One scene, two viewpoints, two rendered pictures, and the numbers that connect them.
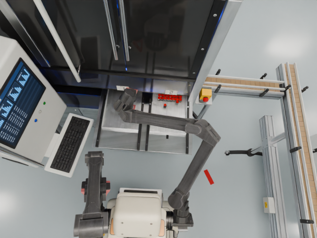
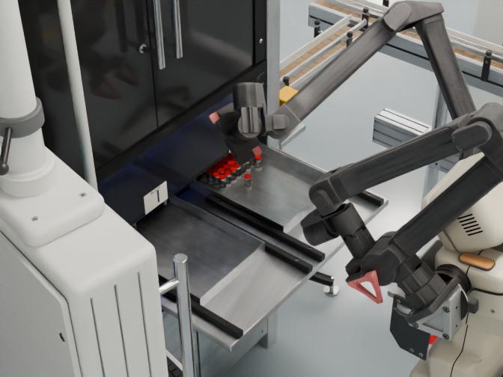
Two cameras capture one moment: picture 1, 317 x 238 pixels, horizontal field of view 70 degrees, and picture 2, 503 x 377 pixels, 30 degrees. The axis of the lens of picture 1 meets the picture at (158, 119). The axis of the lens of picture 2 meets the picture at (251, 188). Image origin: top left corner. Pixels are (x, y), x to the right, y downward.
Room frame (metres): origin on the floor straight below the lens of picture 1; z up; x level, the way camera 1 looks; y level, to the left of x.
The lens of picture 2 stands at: (-0.74, 1.47, 2.58)
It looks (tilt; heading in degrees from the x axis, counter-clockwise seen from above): 39 degrees down; 314
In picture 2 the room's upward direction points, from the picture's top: 1 degrees counter-clockwise
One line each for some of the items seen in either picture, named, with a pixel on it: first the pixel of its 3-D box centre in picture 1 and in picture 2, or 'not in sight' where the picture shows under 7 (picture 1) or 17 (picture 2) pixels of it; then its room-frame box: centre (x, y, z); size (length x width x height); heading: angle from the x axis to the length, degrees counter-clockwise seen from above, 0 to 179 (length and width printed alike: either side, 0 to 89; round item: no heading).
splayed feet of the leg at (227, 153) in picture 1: (249, 153); not in sight; (0.69, -1.02, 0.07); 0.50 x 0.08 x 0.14; 94
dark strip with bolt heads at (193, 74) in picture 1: (198, 61); (260, 1); (0.78, -0.17, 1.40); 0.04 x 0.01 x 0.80; 94
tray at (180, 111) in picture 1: (169, 111); (263, 182); (0.68, -0.07, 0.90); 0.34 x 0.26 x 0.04; 4
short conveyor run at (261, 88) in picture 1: (239, 84); (302, 68); (0.98, -0.58, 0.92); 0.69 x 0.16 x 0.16; 94
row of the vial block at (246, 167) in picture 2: (169, 99); (239, 169); (0.77, -0.06, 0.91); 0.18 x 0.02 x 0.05; 94
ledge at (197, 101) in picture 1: (203, 96); (275, 129); (0.86, -0.32, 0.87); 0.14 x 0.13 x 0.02; 4
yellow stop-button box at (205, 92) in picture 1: (205, 93); (284, 102); (0.82, -0.31, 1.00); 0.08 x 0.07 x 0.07; 4
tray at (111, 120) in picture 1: (122, 107); (184, 246); (0.65, 0.27, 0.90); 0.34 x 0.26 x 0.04; 4
